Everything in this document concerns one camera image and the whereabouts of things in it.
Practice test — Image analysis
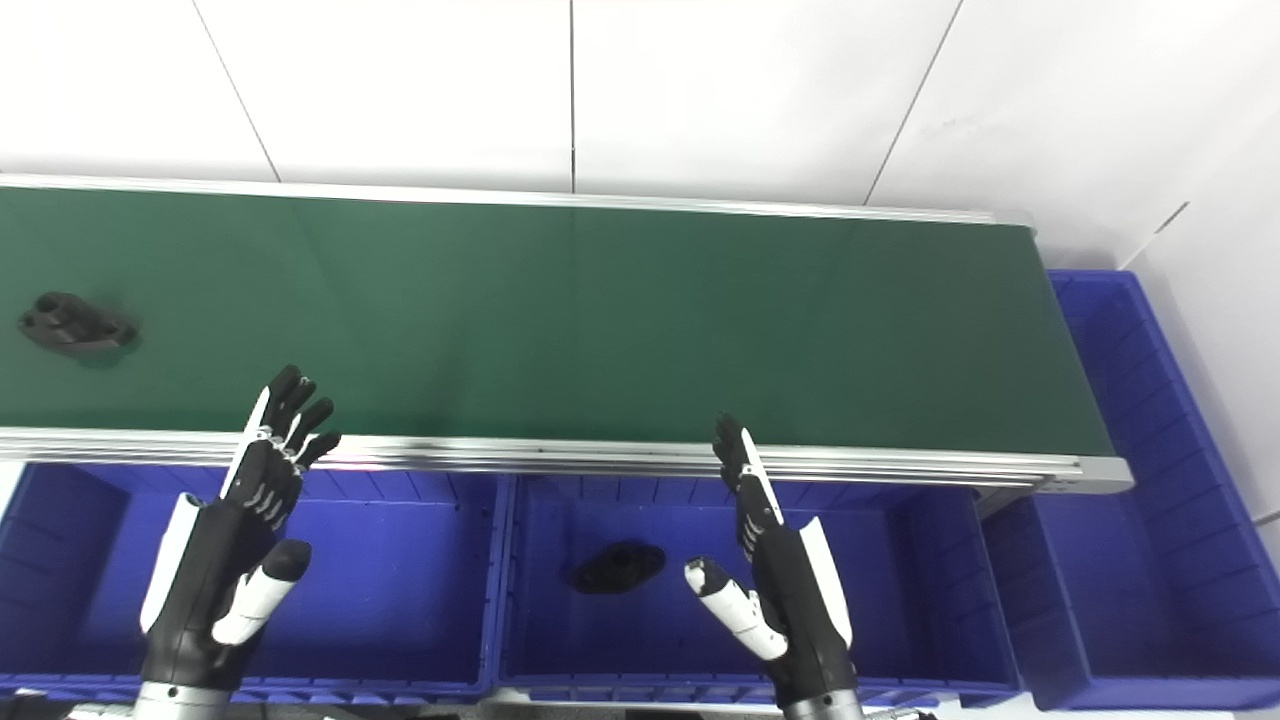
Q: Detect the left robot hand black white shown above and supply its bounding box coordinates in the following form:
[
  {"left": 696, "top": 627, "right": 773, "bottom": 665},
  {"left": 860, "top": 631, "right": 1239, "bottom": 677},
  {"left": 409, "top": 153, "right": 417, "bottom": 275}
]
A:
[{"left": 138, "top": 365, "right": 343, "bottom": 693}]

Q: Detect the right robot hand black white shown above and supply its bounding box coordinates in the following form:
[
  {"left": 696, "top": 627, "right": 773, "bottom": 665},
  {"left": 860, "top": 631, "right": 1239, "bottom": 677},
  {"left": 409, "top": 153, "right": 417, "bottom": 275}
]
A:
[{"left": 684, "top": 413, "right": 861, "bottom": 709}]

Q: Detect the black flange part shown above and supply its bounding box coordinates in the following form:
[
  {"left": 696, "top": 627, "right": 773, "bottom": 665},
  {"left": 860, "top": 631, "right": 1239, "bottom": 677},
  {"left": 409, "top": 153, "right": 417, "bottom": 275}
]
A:
[
  {"left": 18, "top": 292, "right": 139, "bottom": 353},
  {"left": 570, "top": 541, "right": 667, "bottom": 595}
]

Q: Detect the blue plastic bin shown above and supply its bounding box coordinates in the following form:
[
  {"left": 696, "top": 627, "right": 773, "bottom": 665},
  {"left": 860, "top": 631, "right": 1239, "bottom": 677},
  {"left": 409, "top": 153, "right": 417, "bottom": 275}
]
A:
[
  {"left": 985, "top": 270, "right": 1280, "bottom": 711},
  {"left": 0, "top": 462, "right": 516, "bottom": 706},
  {"left": 495, "top": 472, "right": 1021, "bottom": 711}
]

